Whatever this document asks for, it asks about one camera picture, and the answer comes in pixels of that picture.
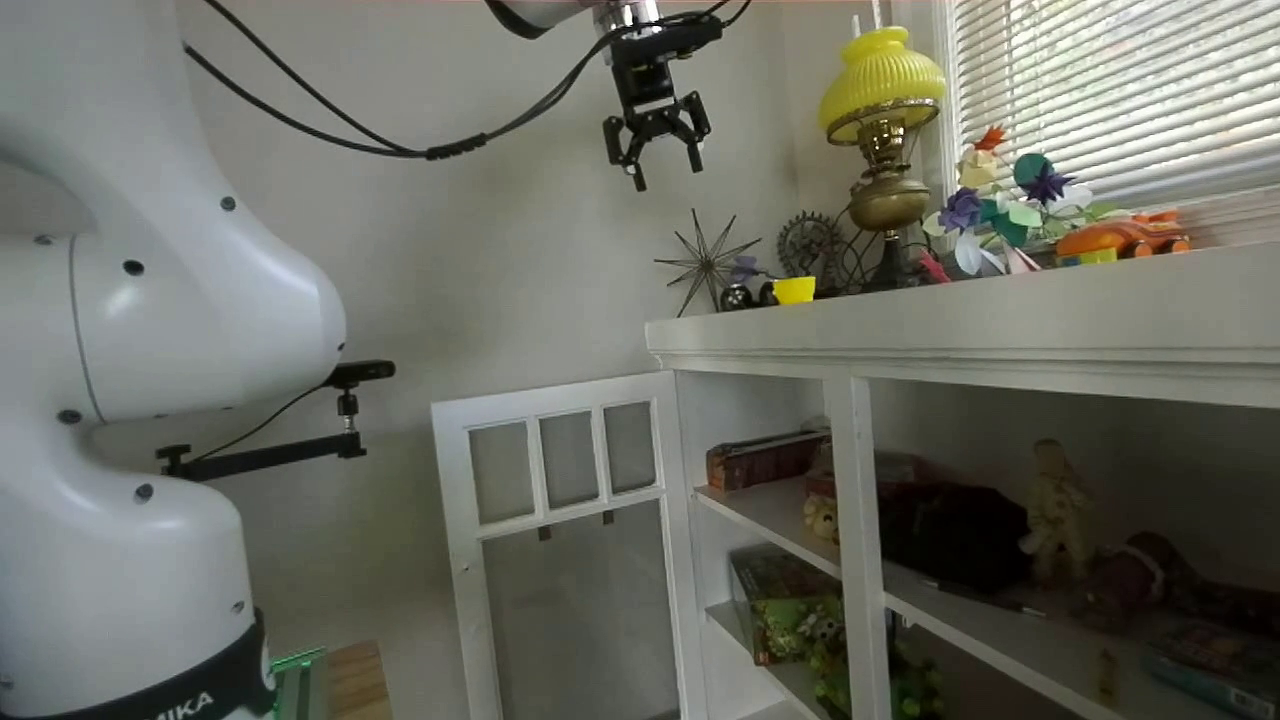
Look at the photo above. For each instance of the tan human figurine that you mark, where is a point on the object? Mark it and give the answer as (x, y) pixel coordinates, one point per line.
(1058, 514)

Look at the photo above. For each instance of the thin upright frame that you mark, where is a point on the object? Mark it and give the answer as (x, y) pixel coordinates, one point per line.
(296, 680)

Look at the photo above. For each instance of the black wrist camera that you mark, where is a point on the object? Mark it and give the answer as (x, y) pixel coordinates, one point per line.
(691, 30)

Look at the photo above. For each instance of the round gear-shaped ornament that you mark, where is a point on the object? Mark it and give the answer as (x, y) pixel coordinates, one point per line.
(811, 244)

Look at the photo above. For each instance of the metal starburst ornament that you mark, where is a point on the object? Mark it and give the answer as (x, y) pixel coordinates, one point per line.
(704, 263)

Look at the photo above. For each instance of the black bulky bag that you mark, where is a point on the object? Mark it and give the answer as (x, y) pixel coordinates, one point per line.
(952, 526)

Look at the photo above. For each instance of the black stereo camera bar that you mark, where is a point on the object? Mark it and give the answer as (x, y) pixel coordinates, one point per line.
(348, 372)

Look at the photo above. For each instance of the white window blinds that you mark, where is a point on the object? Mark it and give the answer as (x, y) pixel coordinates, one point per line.
(1120, 86)

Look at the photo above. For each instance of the yellow bunny plush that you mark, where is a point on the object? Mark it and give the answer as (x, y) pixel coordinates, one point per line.
(819, 506)

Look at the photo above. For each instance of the teal flat book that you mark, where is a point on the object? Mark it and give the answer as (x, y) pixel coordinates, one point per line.
(1207, 673)

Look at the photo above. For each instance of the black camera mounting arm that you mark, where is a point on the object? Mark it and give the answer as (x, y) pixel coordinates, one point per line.
(267, 458)

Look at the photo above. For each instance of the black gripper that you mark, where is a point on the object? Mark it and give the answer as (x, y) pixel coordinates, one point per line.
(644, 86)

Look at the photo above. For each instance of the brown stuffed animal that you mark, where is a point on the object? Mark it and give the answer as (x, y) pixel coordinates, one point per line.
(1146, 576)

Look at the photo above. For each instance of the orange toy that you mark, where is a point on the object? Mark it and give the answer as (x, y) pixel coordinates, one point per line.
(1127, 237)

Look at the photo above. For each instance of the wooden crate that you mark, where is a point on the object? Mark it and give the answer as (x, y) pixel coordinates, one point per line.
(358, 680)

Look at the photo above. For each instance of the yellow shade brass oil lamp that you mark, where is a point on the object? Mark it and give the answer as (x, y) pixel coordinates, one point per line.
(883, 86)

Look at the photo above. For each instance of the small yellowish figurine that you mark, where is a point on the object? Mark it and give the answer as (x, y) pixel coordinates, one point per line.
(1111, 678)

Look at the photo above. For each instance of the green leafy toy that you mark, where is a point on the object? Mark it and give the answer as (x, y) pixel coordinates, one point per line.
(913, 695)

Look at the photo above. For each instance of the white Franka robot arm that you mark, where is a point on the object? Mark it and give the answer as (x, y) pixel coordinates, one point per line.
(122, 535)

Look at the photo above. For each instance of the white cabinet door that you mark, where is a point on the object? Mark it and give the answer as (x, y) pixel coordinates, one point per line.
(463, 535)

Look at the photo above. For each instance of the green printed toy box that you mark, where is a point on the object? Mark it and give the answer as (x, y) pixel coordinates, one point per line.
(786, 606)

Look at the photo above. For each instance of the white cabinet with shelves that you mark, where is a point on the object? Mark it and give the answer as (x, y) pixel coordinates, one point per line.
(1013, 321)

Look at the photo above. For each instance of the small black toy car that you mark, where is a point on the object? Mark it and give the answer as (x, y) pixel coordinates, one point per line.
(747, 291)

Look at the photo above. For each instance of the small yellow bowl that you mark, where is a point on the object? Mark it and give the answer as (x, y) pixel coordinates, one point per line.
(792, 291)

